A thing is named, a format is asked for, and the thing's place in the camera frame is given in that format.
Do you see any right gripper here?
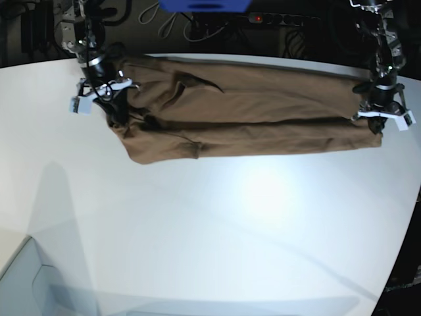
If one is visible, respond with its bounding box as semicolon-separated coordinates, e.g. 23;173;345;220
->
76;55;141;127

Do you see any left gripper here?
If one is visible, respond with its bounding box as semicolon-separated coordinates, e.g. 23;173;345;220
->
351;82;410;134

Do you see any brown t-shirt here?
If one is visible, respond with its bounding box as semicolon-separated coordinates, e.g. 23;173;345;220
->
107;57;382;165

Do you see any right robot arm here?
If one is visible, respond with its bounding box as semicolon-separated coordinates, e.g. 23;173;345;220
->
60;1;137;126

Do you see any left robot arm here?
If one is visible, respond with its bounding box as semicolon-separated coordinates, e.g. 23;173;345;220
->
329;1;416;135

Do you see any black equipment box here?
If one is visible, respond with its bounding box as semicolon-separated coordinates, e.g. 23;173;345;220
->
20;1;54;55

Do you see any blue box at top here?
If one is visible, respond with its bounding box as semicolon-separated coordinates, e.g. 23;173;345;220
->
159;0;251;13

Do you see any black power strip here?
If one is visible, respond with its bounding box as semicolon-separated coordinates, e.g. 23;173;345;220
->
245;13;322;30

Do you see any white bin at corner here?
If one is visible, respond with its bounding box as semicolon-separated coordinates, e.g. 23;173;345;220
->
1;237;99;315

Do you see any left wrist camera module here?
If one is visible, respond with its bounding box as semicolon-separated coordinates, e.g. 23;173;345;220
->
395;110;416;131

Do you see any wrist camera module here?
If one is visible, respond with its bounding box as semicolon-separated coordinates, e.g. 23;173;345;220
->
69;96;92;115
395;110;416;131

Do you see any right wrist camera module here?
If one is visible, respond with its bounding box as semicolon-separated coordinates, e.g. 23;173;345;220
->
69;96;92;115

